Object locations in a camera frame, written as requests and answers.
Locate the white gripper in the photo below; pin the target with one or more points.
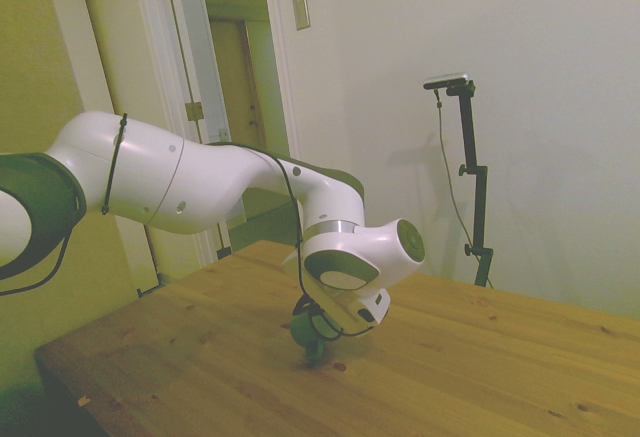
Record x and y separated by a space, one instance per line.
345 304

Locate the blue mug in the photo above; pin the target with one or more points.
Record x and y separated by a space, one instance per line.
302 329

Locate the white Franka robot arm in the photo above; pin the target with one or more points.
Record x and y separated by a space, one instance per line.
200 182

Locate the brass door hinge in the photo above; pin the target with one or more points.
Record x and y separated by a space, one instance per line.
194 110

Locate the wooden hallway door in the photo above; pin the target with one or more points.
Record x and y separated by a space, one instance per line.
235 77

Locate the white open door leaf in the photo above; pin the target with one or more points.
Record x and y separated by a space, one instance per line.
125 32

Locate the black camera pole stand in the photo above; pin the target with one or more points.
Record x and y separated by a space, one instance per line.
480 207

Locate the grey stereo camera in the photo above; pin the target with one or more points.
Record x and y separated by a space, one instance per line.
447 80

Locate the white door frame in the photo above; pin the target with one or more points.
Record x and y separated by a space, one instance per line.
280 57

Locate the beige light switch plate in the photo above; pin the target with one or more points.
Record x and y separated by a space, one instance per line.
300 12

